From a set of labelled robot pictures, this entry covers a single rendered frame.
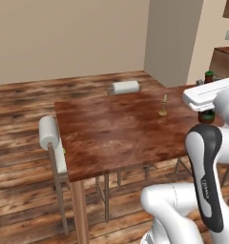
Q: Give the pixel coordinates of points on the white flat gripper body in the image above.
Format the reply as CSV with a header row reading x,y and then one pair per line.
x,y
202,95

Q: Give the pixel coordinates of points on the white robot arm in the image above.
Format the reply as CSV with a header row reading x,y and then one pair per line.
x,y
170,206

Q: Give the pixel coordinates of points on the dark beer bottle green label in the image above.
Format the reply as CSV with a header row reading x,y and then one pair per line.
x,y
206,117

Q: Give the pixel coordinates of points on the wooden base cabinet run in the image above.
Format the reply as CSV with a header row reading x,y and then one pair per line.
x,y
224,62

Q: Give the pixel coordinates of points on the candle on brass holder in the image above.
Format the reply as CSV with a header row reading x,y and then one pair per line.
x,y
163,108

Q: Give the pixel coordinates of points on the wooden dining table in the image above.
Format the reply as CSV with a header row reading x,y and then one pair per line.
x,y
119,127

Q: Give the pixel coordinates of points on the grey wall outlet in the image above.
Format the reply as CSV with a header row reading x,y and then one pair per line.
x,y
227,35

